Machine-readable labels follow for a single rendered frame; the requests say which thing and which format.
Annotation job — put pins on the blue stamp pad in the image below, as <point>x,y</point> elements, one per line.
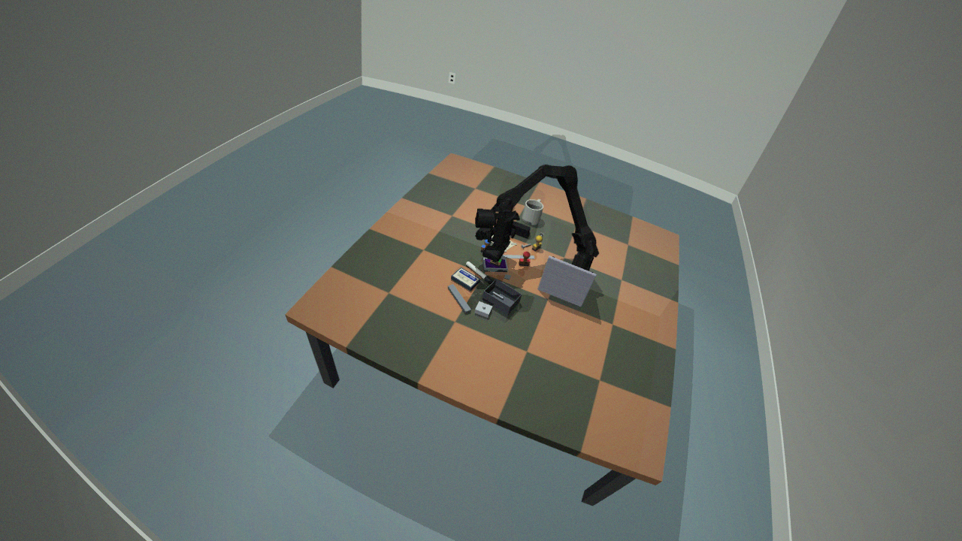
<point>465,279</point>

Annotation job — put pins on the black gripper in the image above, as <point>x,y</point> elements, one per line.
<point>501,242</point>

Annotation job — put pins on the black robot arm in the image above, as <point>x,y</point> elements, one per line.
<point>567,178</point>

